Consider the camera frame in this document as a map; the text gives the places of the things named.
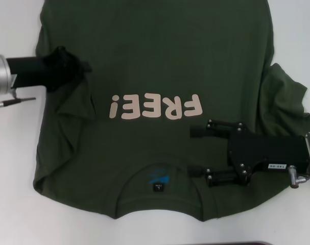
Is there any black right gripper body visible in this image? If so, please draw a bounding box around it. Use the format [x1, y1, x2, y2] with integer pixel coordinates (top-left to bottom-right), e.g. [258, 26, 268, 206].
[227, 121, 310, 180]

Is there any dark green FREE t-shirt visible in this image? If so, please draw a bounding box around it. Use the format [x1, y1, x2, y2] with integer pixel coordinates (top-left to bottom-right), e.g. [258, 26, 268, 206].
[33, 0, 310, 229]

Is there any left cable with connector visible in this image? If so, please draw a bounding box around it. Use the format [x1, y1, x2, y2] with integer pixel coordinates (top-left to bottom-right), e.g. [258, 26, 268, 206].
[0, 96, 37, 114]

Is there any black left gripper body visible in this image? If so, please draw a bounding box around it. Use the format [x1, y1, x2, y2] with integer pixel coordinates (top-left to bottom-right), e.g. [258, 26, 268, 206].
[6, 56, 59, 89]

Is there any silver right cable connector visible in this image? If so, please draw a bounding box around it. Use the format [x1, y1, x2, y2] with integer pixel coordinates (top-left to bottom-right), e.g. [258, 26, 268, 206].
[287, 165, 310, 190]

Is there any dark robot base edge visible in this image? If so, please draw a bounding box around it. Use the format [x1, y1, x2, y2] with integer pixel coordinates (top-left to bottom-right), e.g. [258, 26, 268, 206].
[216, 240, 310, 245]

